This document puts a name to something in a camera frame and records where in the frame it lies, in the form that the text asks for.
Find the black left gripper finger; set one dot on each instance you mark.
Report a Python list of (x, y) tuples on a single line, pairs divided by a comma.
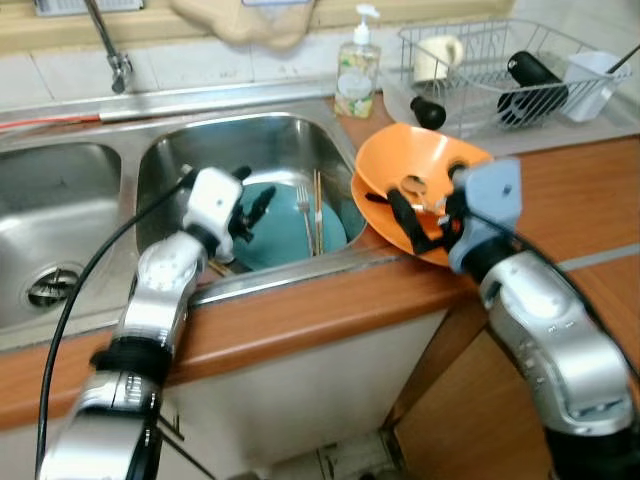
[(263, 205)]

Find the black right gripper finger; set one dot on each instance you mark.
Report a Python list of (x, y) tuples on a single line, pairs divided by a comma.
[(405, 218)]

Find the orange plate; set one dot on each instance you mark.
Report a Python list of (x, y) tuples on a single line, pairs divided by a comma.
[(375, 225)]

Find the metal fork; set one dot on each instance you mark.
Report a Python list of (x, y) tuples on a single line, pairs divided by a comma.
[(305, 215)]

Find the wooden chopstick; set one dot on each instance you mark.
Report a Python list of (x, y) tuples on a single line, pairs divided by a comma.
[(319, 210), (220, 267)]

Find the orange bowl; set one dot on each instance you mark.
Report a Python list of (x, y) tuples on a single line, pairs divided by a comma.
[(400, 155)]

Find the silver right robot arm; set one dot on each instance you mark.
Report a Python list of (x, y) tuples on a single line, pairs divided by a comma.
[(560, 340)]

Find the teal plate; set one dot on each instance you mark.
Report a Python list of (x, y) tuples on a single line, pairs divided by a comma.
[(285, 235)]

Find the small black round bottle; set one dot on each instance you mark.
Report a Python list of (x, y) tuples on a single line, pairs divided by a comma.
[(428, 113)]

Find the clear soap pump bottle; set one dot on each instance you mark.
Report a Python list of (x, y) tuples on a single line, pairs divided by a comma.
[(358, 80)]

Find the black cylindrical bottle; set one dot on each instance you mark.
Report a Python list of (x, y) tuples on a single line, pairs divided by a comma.
[(530, 80)]

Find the cream mug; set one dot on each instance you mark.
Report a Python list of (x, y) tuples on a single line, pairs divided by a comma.
[(436, 58)]

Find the grey drain tray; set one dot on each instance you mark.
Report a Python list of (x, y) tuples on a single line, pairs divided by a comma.
[(590, 135)]

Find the stainless steel double sink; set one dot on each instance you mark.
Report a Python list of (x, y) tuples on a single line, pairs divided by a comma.
[(60, 200)]

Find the beige cloth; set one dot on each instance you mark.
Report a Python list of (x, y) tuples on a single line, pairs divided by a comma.
[(250, 22)]

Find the white cabinet door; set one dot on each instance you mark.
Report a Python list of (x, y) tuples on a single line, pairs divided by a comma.
[(300, 400)]

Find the white plastic cutlery holder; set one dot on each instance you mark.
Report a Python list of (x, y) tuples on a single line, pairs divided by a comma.
[(592, 85)]

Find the metal sink drain strainer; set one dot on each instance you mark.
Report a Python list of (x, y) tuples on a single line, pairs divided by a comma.
[(53, 287)]

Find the chrome faucet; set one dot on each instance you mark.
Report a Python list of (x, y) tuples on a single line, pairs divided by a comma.
[(112, 50)]

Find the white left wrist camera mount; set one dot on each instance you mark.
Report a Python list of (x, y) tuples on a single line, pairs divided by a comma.
[(212, 205)]

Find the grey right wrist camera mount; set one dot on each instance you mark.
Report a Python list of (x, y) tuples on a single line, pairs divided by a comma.
[(485, 205)]

